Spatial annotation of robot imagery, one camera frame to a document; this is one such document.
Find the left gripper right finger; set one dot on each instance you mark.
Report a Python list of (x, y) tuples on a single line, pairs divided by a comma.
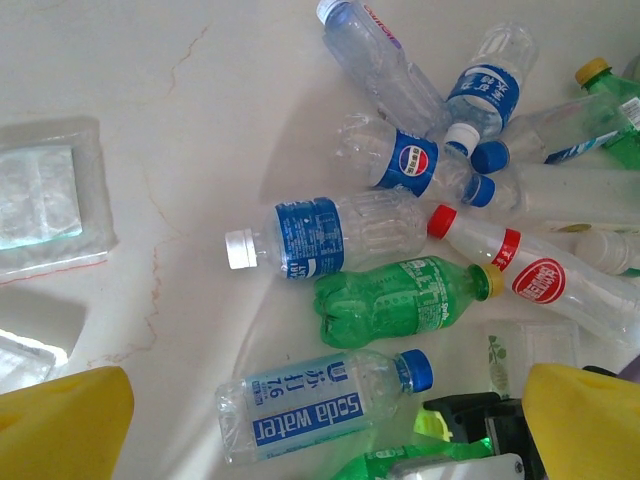
[(590, 430)]

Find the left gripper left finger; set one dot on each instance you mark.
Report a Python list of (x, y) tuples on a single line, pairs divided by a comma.
[(60, 430)]

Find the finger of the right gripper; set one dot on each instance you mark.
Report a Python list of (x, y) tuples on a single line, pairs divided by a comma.
[(460, 417)]

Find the green plastic bottle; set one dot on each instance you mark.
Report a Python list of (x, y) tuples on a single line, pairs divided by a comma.
[(365, 465)]

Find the green Sprite bottle yellow cap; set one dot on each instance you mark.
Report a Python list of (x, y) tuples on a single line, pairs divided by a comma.
[(595, 82), (380, 300)]

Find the red label bottle red cap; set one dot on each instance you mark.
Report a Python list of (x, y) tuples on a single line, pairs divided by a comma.
[(540, 280)]

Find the soda water bottle blue cap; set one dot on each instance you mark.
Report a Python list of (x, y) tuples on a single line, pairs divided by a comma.
[(300, 410)]

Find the Pocari label bottle white cap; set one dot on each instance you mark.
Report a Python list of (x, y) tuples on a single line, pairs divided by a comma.
[(310, 235)]

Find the Pepsi label bottle blue cap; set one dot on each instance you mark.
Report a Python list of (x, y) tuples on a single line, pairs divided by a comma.
[(412, 165)]

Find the clear bottle blue cap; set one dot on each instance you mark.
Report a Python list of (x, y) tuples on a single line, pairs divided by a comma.
[(540, 135)]

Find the blue label bottle white cap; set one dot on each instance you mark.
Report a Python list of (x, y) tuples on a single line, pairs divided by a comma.
[(482, 95)]

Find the clear bottle red purple print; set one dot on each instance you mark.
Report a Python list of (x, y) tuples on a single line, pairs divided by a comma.
[(370, 60)]

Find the clear packet green leaf print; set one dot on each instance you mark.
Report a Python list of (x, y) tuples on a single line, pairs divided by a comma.
[(500, 360)]

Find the clear zip plastic bag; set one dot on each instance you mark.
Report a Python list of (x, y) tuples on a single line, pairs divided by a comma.
[(20, 360), (40, 200)]

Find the translucent white ribbed bottle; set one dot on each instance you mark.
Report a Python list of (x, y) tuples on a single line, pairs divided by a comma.
[(605, 250)]

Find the clear plastic box yellow label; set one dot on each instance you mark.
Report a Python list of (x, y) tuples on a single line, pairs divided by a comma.
[(575, 195)]

